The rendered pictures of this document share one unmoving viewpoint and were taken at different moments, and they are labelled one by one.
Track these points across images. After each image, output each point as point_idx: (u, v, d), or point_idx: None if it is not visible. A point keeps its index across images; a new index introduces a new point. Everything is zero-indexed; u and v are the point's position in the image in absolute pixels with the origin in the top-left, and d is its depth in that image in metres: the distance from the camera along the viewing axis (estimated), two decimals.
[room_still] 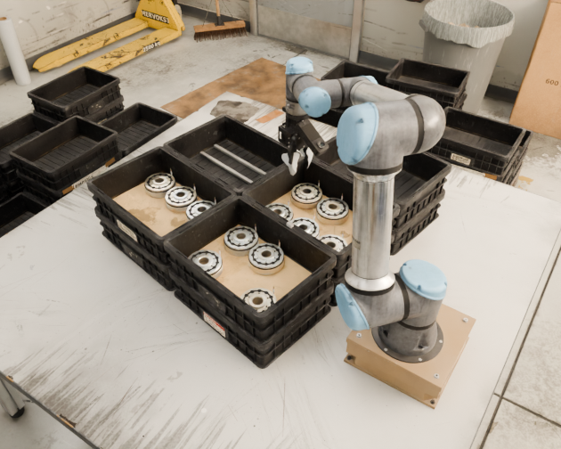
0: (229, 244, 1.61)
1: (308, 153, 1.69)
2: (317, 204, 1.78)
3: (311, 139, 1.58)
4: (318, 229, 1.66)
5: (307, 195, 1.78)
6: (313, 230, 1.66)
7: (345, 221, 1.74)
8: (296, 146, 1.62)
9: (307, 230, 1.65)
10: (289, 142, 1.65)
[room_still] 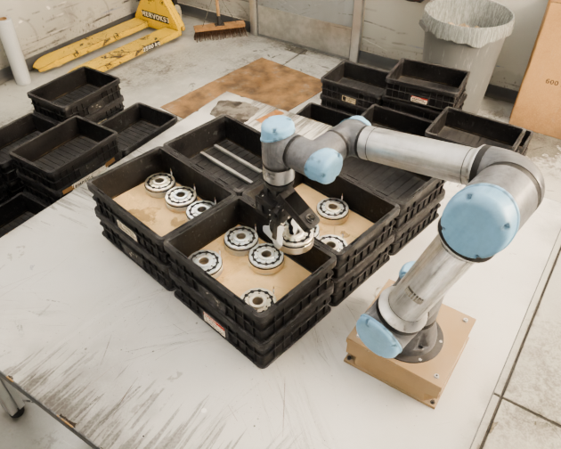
0: (229, 244, 1.61)
1: (293, 224, 1.39)
2: (308, 247, 1.41)
3: (297, 213, 1.28)
4: (318, 229, 1.66)
5: (296, 237, 1.41)
6: (313, 230, 1.66)
7: (345, 221, 1.74)
8: (279, 220, 1.32)
9: None
10: (271, 215, 1.34)
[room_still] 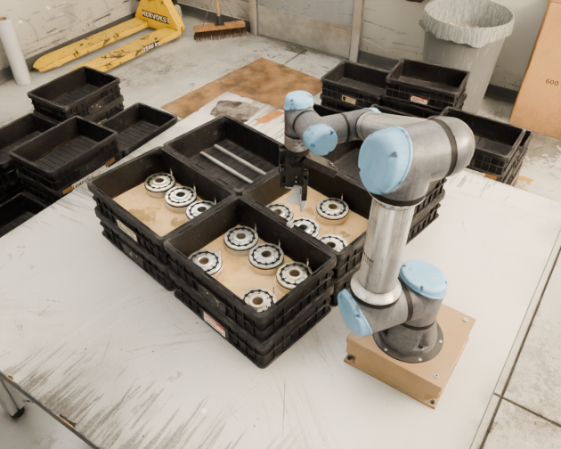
0: (229, 244, 1.61)
1: None
2: None
3: (324, 164, 1.53)
4: (318, 229, 1.66)
5: (296, 279, 1.50)
6: (313, 230, 1.66)
7: (345, 221, 1.74)
8: (308, 180, 1.55)
9: (307, 230, 1.65)
10: (296, 181, 1.55)
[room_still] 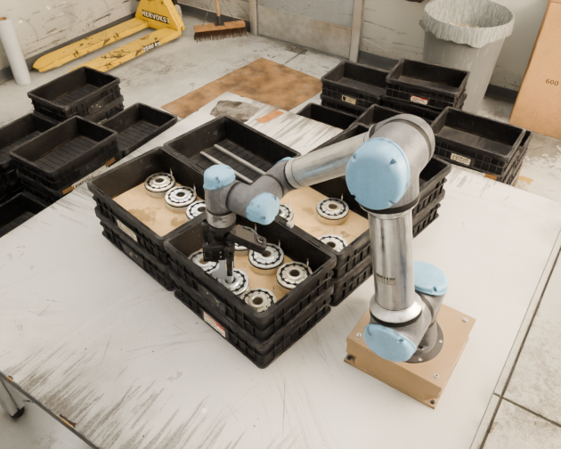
0: None
1: None
2: None
3: (251, 240, 1.43)
4: (247, 282, 1.50)
5: (296, 279, 1.50)
6: (240, 283, 1.49)
7: (345, 221, 1.74)
8: (233, 256, 1.44)
9: (234, 284, 1.49)
10: (222, 256, 1.45)
